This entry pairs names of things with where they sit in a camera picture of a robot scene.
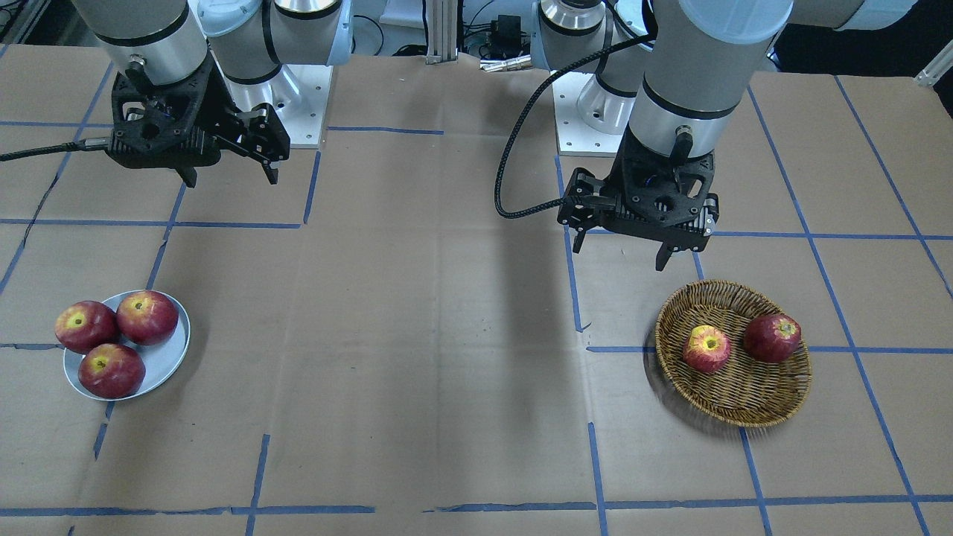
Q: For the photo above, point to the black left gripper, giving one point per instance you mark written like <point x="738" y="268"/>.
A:
<point x="587" y="199"/>

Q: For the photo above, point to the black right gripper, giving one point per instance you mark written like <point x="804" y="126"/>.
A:
<point x="220" y="105"/>

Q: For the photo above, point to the yellow-red apple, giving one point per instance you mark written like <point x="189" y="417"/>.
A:
<point x="707" y="349"/>

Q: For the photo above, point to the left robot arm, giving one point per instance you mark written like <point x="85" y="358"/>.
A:
<point x="675" y="75"/>

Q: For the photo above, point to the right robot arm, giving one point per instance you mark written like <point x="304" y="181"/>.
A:
<point x="249" y="40"/>

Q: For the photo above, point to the dark red apple in basket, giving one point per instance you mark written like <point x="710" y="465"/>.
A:
<point x="772" y="338"/>

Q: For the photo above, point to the red apple on plate back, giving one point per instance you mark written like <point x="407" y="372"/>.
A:
<point x="147" y="317"/>

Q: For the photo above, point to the red apple on plate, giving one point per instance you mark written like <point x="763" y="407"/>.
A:
<point x="112" y="371"/>
<point x="147" y="317"/>
<point x="85" y="325"/>

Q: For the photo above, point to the light blue plate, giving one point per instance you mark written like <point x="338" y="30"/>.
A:
<point x="161" y="360"/>

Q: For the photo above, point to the red apple on plate front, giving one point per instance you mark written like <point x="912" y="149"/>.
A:
<point x="112" y="371"/>

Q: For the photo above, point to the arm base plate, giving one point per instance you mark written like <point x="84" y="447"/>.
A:
<point x="590" y="119"/>
<point x="299" y="94"/>

